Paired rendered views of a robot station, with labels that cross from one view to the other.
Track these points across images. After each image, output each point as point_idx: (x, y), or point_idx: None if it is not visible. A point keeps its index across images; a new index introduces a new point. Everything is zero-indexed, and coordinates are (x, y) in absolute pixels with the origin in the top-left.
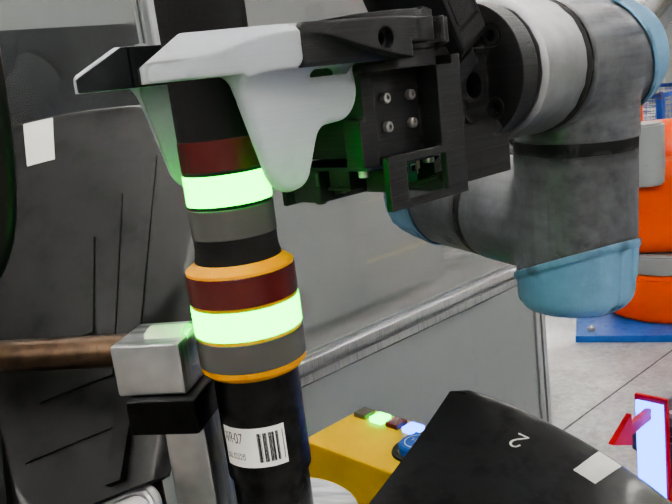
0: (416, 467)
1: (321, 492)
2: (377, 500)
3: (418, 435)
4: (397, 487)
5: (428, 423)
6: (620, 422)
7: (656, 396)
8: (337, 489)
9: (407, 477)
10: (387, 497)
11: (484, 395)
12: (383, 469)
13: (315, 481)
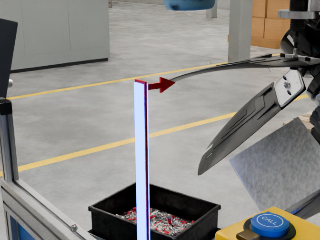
0: (266, 65)
1: (289, 11)
2: (281, 65)
3: (269, 225)
4: (274, 65)
5: (260, 64)
6: (165, 78)
7: (138, 79)
8: (285, 11)
9: (269, 65)
10: (277, 65)
11: (229, 64)
12: (300, 218)
13: (291, 11)
